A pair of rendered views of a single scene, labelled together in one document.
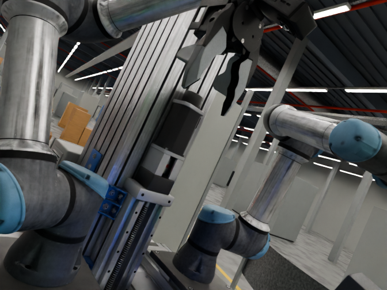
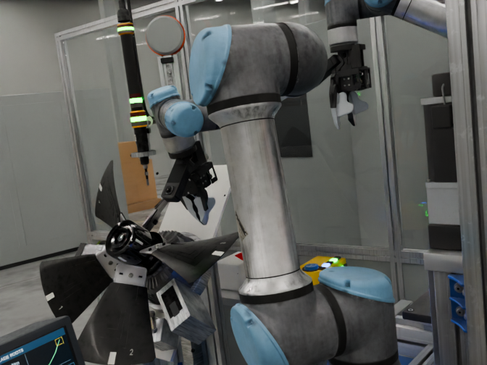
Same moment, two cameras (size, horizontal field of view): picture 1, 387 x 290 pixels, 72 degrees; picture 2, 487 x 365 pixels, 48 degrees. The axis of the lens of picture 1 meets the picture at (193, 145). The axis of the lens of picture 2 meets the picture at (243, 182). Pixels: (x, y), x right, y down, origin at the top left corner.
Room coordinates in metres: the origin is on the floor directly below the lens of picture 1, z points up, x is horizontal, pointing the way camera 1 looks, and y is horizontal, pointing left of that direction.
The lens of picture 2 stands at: (1.77, -0.43, 1.55)
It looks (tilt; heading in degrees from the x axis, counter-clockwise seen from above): 8 degrees down; 174
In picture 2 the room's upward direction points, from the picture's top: 7 degrees counter-clockwise
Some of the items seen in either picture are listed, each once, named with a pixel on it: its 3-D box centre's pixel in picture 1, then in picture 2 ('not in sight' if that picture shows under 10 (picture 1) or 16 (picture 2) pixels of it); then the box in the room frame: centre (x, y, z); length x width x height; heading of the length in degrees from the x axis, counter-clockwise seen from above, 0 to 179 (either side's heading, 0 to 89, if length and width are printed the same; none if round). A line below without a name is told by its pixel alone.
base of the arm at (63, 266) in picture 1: (52, 244); not in sight; (0.60, 0.19, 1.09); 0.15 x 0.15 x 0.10
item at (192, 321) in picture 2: not in sight; (185, 311); (0.22, -0.48, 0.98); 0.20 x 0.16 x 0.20; 136
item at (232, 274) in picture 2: not in sight; (235, 270); (-0.35, -0.27, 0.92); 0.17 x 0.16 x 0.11; 136
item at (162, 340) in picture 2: not in sight; (162, 334); (0.18, -0.55, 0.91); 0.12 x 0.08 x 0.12; 136
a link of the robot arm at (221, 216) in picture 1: (214, 225); (354, 309); (0.94, -0.18, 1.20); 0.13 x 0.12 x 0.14; 105
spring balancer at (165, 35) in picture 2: not in sight; (165, 35); (-0.51, -0.42, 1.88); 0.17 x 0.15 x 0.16; 46
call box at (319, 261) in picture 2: not in sight; (320, 280); (0.24, -0.07, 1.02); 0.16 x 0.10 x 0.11; 136
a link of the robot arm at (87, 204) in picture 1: (73, 195); not in sight; (0.60, 0.19, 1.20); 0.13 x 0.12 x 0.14; 158
